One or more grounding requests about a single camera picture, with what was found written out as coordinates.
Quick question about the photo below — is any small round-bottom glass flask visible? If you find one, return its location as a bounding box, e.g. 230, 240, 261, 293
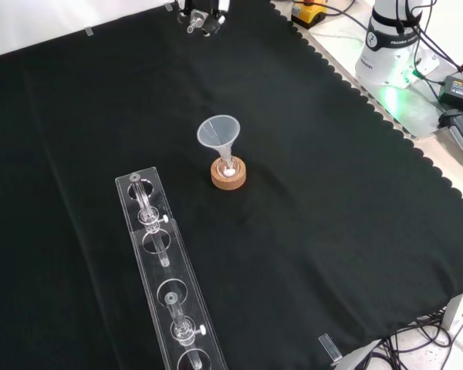
217, 153, 241, 179

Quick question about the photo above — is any clear funnel stand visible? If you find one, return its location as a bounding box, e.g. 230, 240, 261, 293
114, 166, 229, 370

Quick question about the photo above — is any clear plastic funnel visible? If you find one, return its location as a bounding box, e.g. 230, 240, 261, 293
195, 114, 242, 171

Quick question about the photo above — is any metal base plate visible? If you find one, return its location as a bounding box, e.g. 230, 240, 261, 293
307, 22, 451, 140

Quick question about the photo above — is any yellow stop button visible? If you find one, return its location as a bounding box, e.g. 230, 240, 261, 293
290, 0, 328, 29

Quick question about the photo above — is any black cloth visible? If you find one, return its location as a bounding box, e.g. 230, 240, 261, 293
0, 0, 463, 370

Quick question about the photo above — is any black floor cable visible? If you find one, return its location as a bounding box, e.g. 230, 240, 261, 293
370, 308, 463, 370

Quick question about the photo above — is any cork ring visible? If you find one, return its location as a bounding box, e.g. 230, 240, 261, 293
210, 156, 248, 191

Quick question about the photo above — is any clear glass weighing funnel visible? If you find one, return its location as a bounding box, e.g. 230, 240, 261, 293
186, 9, 207, 35

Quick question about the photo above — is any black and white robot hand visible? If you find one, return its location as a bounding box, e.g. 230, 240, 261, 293
177, 0, 231, 39

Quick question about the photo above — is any white bench leg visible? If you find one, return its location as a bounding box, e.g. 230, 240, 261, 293
442, 295, 463, 348

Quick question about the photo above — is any black power adapter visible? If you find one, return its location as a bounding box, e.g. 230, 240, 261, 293
437, 73, 463, 115

